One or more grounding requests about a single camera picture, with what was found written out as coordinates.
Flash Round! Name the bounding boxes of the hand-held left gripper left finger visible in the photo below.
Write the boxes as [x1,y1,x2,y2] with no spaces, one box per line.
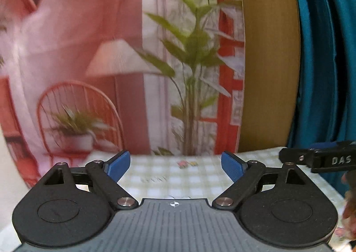
[43,150,139,210]

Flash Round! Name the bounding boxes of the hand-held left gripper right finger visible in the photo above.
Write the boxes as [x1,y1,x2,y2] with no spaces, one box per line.
[212,151,307,210]

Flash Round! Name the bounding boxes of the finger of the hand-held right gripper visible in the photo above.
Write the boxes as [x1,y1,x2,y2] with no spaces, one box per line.
[279,146,314,168]
[309,140,356,152]

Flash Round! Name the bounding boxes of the person's right hand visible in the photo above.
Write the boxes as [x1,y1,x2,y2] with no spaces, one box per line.
[342,170,356,239]

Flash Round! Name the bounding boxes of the green checked rabbit tablecloth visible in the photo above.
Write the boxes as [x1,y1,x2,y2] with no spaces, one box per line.
[83,145,356,252]

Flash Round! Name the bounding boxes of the teal curtain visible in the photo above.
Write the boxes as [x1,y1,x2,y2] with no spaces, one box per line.
[287,0,356,195]

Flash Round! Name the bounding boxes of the yellow wooden board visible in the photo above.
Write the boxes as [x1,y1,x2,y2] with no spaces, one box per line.
[237,0,303,154]

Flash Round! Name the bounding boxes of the printed wall backdrop cloth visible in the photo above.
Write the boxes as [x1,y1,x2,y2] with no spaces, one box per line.
[0,0,246,189]

